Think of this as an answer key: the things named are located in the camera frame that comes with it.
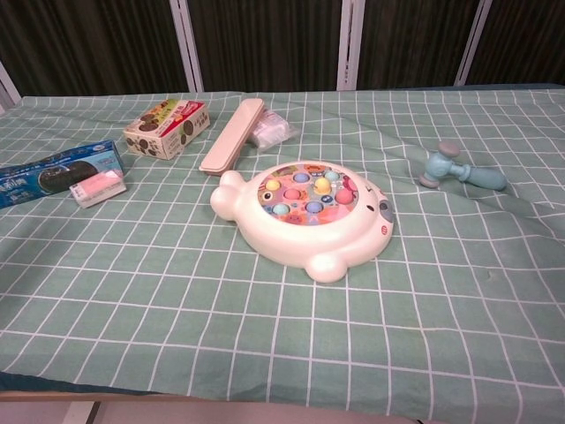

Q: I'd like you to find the light blue toy hammer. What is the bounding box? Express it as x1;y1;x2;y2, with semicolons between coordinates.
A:
418;140;509;192

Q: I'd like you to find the white whack-a-mole toy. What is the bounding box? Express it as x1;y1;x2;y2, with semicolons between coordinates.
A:
210;160;397;284

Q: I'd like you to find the clear plastic bag packet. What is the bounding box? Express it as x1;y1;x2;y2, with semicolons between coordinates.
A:
246;109;296;154

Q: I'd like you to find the long beige plastic case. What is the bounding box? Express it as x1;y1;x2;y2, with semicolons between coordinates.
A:
198;98;265;177

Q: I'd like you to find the cream cookie carton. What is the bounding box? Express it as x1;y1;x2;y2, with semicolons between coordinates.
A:
123;99;210;161

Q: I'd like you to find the green checked tablecloth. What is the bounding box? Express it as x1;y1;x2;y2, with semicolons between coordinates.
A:
0;86;565;424

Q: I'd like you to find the small pink white box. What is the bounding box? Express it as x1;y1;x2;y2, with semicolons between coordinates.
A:
69;170;128;209

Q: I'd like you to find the blue cookie package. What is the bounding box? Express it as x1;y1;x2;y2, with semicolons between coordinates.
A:
0;140;125;210

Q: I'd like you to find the white metal frame post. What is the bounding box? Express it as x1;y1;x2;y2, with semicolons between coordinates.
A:
169;0;205;93
0;60;22;114
454;0;493;87
336;0;367;92

